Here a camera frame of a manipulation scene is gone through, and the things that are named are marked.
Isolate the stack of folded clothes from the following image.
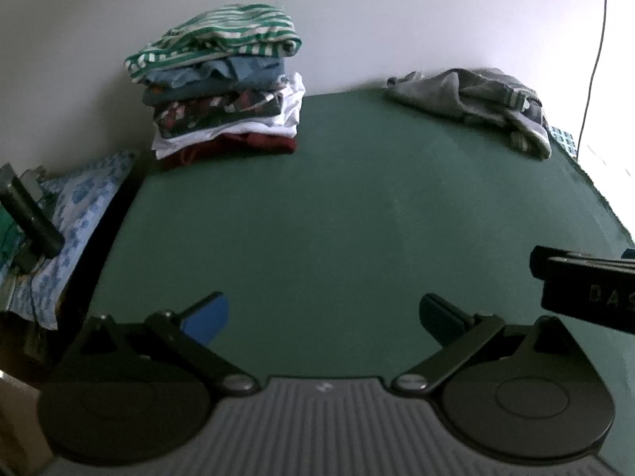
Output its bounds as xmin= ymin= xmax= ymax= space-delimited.
xmin=124 ymin=4 xmax=306 ymax=172

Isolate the green table cloth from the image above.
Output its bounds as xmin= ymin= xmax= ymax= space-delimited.
xmin=74 ymin=86 xmax=635 ymax=392

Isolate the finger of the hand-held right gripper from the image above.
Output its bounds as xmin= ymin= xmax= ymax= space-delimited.
xmin=530 ymin=245 xmax=635 ymax=278

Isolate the dark cylinder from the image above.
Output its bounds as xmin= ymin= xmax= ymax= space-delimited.
xmin=0 ymin=178 xmax=65 ymax=259

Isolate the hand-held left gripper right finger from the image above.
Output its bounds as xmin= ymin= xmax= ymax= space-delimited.
xmin=392 ymin=294 xmax=581 ymax=397

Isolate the blue patterned cloth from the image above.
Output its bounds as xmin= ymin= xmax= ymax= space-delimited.
xmin=10 ymin=151 xmax=137 ymax=330
xmin=546 ymin=126 xmax=579 ymax=159

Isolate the black cable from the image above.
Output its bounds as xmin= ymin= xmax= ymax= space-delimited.
xmin=578 ymin=0 xmax=612 ymax=164

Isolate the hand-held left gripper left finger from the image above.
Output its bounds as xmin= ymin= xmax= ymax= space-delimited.
xmin=60 ymin=292 xmax=260 ymax=398

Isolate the grey striped knit sweater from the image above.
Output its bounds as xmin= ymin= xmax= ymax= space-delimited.
xmin=386 ymin=67 xmax=552 ymax=160

